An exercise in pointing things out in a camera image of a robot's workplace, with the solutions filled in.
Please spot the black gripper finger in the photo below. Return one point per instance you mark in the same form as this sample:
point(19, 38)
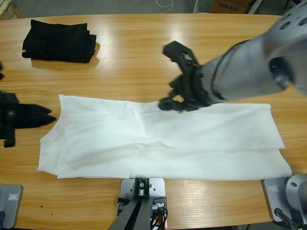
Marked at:
point(33, 121)
point(33, 109)

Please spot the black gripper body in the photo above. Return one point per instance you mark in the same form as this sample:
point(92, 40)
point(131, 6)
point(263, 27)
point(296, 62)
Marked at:
point(8, 115)
point(189, 95)

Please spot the white t-shirt with black logo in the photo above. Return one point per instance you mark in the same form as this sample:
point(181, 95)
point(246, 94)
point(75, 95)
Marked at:
point(168, 134)

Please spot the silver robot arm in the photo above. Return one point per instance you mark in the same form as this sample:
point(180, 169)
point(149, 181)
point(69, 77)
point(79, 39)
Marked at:
point(239, 72)

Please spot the folded black garment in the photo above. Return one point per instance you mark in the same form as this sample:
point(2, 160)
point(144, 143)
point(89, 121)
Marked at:
point(48, 40)

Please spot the cardboard box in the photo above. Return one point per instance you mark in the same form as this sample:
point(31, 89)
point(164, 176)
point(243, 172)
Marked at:
point(227, 6)

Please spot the wooden crate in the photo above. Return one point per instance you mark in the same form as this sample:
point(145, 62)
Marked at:
point(8, 8)

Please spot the black clamp block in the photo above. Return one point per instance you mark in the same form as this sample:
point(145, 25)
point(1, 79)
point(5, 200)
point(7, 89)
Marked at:
point(159, 200)

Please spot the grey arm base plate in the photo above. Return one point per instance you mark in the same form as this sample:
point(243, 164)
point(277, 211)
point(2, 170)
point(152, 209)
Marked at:
point(272, 198)
point(9, 206)

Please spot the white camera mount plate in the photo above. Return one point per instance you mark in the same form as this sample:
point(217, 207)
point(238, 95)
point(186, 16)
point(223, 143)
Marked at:
point(157, 185)

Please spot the dark camera post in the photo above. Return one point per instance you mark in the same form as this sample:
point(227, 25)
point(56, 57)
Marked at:
point(134, 215)

